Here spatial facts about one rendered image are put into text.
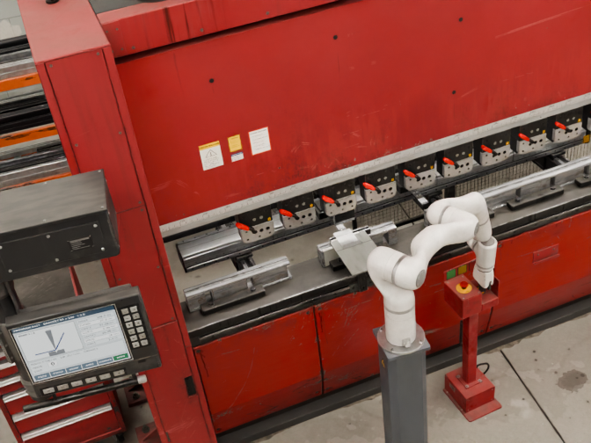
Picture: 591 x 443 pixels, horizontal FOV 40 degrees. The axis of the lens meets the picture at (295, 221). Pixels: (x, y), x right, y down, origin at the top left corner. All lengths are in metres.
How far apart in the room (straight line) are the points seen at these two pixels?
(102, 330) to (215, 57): 1.09
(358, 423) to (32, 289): 1.76
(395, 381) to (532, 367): 1.38
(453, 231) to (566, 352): 1.65
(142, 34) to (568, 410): 2.79
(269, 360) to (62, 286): 1.04
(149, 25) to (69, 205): 0.75
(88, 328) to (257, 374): 1.31
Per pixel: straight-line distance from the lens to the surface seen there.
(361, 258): 3.67
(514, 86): 3.82
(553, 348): 4.69
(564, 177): 4.33
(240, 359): 3.86
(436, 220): 3.30
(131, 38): 3.00
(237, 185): 3.41
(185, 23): 3.03
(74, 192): 2.71
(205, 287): 3.70
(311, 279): 3.78
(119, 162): 2.98
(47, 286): 3.97
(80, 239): 2.65
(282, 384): 4.07
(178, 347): 3.55
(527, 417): 4.36
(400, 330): 3.19
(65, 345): 2.90
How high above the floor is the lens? 3.35
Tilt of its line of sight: 37 degrees down
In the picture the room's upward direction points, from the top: 8 degrees counter-clockwise
